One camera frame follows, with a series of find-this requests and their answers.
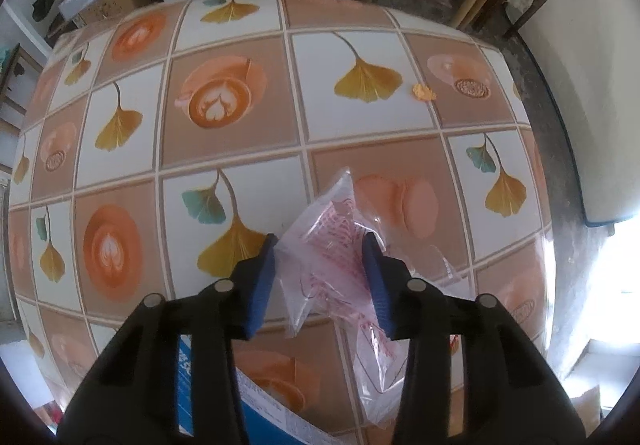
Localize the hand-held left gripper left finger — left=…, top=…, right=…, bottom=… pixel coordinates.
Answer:
left=56, top=233, right=279, bottom=445

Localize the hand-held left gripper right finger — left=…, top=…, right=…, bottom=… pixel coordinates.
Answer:
left=361, top=231, right=587, bottom=445

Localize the clear plastic bag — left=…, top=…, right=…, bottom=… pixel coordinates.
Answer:
left=274, top=166, right=471, bottom=428

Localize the blue and white box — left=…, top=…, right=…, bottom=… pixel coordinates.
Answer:
left=175, top=336, right=346, bottom=445

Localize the table with patterned tablecloth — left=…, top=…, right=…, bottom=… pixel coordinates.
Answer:
left=7, top=0, right=556, bottom=445

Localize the white mattress with blue edge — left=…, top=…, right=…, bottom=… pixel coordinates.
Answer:
left=517, top=0, right=640, bottom=228

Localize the wooden chair with cushion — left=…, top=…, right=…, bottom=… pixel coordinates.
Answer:
left=0, top=42, right=45, bottom=136

